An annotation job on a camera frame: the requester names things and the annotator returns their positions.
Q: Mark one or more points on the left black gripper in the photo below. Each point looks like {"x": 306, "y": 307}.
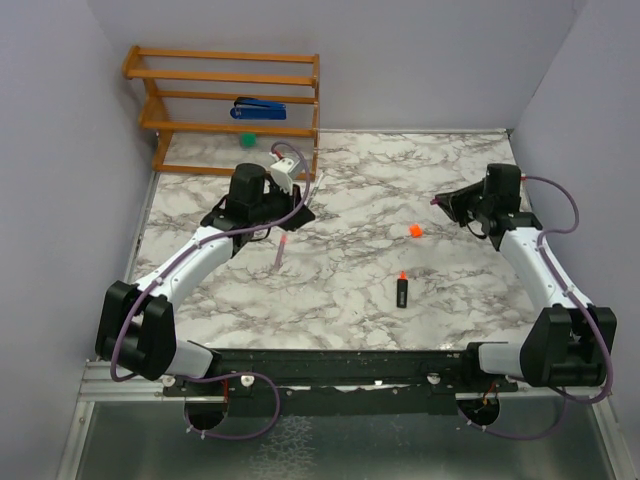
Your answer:
{"x": 294, "y": 204}

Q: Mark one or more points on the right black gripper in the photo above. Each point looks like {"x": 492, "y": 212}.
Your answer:
{"x": 453, "y": 202}

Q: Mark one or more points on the pink highlighter pen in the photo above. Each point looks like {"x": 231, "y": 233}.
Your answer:
{"x": 280, "y": 252}

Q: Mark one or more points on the white green-tipped pen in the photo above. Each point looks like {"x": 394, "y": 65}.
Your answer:
{"x": 315, "y": 189}

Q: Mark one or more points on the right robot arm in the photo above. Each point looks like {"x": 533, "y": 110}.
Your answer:
{"x": 570, "y": 342}

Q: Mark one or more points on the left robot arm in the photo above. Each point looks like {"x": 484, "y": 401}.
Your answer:
{"x": 137, "y": 327}

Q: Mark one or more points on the green eraser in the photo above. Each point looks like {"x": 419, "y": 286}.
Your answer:
{"x": 247, "y": 140}

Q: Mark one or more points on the black orange highlighter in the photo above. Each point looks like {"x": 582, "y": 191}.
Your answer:
{"x": 402, "y": 290}

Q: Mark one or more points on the blue stapler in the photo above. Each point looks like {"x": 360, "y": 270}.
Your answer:
{"x": 247, "y": 108}

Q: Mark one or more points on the wooden shelf rack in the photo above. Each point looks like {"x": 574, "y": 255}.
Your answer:
{"x": 193, "y": 91}

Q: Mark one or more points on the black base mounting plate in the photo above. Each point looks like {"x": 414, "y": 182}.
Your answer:
{"x": 339, "y": 382}

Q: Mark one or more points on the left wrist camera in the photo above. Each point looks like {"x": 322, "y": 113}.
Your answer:
{"x": 284, "y": 172}

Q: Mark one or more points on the aluminium frame rail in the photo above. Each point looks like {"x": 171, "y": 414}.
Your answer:
{"x": 98, "y": 386}

